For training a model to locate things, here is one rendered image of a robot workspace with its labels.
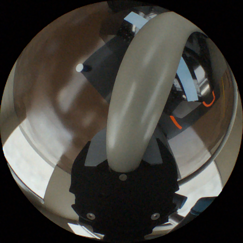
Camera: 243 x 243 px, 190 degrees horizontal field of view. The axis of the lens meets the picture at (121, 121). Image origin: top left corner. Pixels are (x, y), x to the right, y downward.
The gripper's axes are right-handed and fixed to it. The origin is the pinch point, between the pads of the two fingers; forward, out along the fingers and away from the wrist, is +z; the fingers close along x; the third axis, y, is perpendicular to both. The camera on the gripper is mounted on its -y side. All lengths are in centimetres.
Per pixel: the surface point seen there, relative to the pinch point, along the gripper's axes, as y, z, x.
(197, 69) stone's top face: -13.1, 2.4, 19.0
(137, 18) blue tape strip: -26.2, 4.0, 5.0
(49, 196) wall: 426, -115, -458
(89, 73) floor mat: -26, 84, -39
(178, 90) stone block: -6.0, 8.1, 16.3
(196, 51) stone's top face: -19.1, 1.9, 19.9
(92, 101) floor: 12, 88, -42
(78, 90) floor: -6, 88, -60
